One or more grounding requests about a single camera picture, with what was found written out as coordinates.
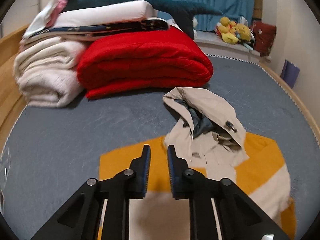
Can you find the orange and white blanket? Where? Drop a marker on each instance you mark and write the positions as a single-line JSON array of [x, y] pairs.
[[264, 177]]

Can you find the beige hooded jacket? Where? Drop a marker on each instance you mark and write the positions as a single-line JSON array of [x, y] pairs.
[[208, 134]]

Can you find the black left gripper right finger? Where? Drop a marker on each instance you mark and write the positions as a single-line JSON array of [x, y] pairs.
[[218, 209]]

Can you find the white folded quilt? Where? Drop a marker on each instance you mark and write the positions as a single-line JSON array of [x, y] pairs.
[[116, 13]]

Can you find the dark red cushion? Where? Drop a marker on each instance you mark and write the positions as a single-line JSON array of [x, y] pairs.
[[265, 35]]

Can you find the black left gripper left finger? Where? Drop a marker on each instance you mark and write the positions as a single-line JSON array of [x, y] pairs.
[[100, 209]]

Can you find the red folded blanket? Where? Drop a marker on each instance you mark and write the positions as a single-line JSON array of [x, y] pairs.
[[145, 59]]

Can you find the dark patterned folded cloth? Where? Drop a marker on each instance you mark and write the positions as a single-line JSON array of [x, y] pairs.
[[91, 33]]

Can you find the pink white cloth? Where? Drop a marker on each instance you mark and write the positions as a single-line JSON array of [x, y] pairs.
[[45, 18]]

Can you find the yellow plush toys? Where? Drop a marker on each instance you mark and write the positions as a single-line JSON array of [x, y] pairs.
[[232, 32]]

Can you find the cream folded blanket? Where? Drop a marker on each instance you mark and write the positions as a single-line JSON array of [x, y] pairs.
[[46, 72]]

